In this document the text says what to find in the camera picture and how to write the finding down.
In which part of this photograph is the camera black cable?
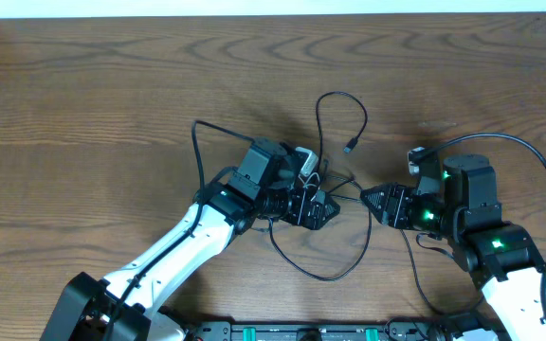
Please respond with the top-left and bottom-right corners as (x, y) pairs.
(414, 132), (546, 341)
(101, 119), (255, 341)

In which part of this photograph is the right camera black cable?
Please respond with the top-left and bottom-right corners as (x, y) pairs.
(414, 132), (546, 341)

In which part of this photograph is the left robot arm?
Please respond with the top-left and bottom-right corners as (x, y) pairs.
(42, 137), (340, 340)

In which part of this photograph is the white usb cable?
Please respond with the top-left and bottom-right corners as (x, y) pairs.
(299, 170), (322, 190)

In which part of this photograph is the left camera black cable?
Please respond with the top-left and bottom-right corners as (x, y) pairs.
(101, 119), (255, 341)

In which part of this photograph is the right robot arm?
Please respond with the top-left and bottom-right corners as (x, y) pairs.
(360, 148), (546, 340)

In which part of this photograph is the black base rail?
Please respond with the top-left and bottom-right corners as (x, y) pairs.
(158, 307), (506, 341)

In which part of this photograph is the black usb cable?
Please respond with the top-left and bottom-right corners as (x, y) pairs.
(322, 172), (485, 317)
(266, 91), (373, 283)

